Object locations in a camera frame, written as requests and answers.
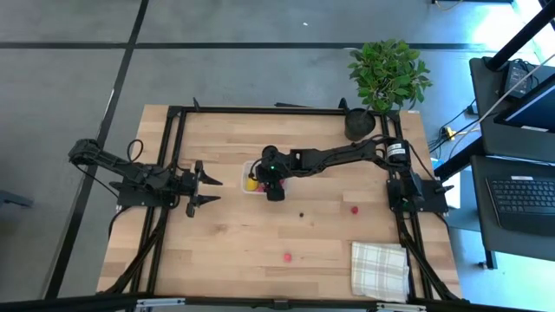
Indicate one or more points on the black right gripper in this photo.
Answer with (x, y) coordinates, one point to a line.
(275, 169)

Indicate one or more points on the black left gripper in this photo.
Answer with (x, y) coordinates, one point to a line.
(197, 187)

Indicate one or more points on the clear plastic tupperware container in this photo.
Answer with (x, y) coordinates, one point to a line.
(247, 167)

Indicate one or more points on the yellow toy lemon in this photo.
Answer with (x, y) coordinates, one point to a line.
(251, 185)

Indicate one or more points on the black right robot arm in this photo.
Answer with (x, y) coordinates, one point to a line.
(347, 154)

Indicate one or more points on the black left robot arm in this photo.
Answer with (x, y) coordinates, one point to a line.
(130, 171)

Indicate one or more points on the red toy raspberry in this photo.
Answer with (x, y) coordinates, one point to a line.
(354, 210)

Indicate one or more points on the black plant pot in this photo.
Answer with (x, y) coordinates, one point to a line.
(359, 125)

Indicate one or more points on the plaid kitchen cloth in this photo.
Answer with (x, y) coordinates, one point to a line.
(379, 271)

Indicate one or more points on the green leafy potted tree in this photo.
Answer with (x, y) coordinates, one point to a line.
(386, 73)

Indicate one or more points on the black rig crossbar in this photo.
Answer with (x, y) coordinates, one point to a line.
(65, 303)

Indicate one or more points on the black diagonal support beam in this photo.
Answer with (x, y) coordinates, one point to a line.
(520, 37)
(459, 158)

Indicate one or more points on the grey chair base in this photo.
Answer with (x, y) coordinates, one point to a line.
(13, 200)

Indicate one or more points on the black office desk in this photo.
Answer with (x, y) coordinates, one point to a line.
(481, 216)
(490, 130)

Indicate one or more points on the thin white rod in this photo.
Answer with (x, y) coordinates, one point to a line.
(498, 102)

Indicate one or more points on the black computer keyboard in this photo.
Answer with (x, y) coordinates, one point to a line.
(520, 203)

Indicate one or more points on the black power adapter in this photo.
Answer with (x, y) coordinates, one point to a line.
(516, 78)

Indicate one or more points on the black desktop monitor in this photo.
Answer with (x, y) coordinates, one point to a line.
(533, 110)

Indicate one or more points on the black aluminium table frame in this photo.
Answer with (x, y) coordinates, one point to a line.
(260, 110)

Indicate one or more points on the black frame corner bracket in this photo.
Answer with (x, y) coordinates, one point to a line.
(196, 105)
(343, 105)

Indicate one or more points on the silver crossbar bracket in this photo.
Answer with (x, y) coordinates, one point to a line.
(401, 307)
(160, 302)

